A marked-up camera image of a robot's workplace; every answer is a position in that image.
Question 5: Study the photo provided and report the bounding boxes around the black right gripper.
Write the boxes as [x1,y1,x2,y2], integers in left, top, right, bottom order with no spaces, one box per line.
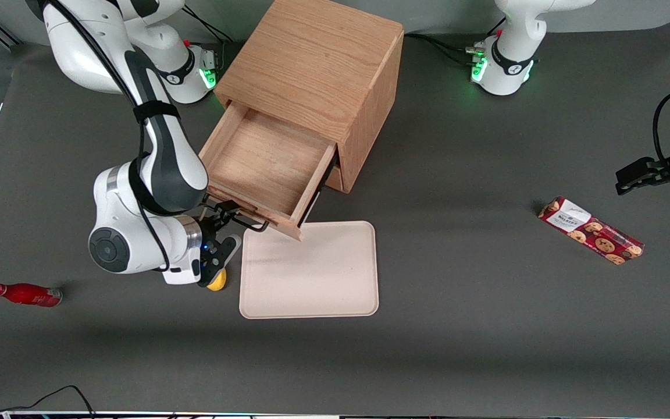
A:
[198,200,241,289]

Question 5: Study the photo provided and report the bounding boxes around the black metal drawer handle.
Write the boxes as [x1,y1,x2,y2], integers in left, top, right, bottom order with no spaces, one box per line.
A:
[205,198,270,233]

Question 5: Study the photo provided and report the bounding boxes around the oak wooden drawer cabinet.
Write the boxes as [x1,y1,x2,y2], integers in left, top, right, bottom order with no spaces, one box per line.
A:
[214,0,405,194]

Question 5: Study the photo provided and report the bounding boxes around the red cookie box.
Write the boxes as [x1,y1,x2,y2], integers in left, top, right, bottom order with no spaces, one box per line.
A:
[538,196,644,266]

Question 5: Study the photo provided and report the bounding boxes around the beige rectangular plastic tray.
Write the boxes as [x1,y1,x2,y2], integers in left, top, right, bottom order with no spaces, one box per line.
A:
[239,221,380,320]

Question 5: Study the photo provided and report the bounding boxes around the red soda bottle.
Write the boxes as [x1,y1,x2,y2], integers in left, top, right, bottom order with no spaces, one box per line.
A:
[0,283,63,308]

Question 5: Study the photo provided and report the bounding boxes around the black cable along right arm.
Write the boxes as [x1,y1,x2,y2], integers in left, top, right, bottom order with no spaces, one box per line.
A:
[49,0,174,273]

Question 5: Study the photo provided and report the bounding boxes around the black cable right arm base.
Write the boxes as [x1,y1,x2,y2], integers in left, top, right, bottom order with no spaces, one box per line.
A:
[181,5,234,44]

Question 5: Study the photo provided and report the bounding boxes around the black cables behind cabinet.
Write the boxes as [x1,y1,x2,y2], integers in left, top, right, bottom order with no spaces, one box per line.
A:
[404,17,507,66]

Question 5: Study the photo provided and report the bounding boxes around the thin black cable table edge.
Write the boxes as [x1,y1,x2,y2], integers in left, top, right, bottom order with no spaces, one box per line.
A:
[0,385,97,418]

